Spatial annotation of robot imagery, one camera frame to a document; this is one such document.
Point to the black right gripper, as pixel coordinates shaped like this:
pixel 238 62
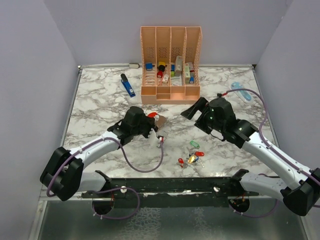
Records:
pixel 202 105

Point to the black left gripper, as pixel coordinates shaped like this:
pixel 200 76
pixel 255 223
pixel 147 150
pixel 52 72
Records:
pixel 150 123

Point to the grey red key organizer plate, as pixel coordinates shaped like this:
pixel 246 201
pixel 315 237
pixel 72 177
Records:
pixel 159 120

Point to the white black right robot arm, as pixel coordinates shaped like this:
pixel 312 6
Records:
pixel 298 186

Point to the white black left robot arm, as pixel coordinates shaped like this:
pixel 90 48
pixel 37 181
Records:
pixel 64 173

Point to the silver keys pile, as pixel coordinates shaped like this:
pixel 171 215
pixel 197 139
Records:
pixel 191 151

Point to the white red box in organizer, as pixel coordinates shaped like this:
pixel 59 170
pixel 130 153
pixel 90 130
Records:
pixel 189 73

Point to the green key tag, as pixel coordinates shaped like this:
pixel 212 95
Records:
pixel 194 144

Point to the grey box in organizer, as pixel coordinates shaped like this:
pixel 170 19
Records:
pixel 178 66

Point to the packaged blue toothbrush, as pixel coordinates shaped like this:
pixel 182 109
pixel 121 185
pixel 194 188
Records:
pixel 244 95

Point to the blue black stapler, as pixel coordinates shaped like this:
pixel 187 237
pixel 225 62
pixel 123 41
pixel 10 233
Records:
pixel 125 82

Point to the small red key tag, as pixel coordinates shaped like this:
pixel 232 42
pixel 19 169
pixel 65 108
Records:
pixel 181 162

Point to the red black cylinder toy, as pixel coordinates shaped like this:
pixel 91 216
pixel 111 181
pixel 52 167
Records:
pixel 161 69

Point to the yellow key tag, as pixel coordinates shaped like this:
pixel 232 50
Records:
pixel 191 159

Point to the peach plastic desk organizer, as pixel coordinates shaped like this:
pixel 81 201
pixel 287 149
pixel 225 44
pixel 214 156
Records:
pixel 170 64

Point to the yellow block in organizer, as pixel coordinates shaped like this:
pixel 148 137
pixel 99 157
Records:
pixel 161 63

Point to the blue block in organizer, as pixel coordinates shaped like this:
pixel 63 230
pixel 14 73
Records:
pixel 149 66

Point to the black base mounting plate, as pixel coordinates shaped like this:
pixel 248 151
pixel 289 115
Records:
pixel 183 191

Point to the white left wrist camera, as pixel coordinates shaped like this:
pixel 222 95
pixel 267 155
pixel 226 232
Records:
pixel 153 140

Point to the white plug at wall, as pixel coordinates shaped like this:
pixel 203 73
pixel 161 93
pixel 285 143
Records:
pixel 134 65

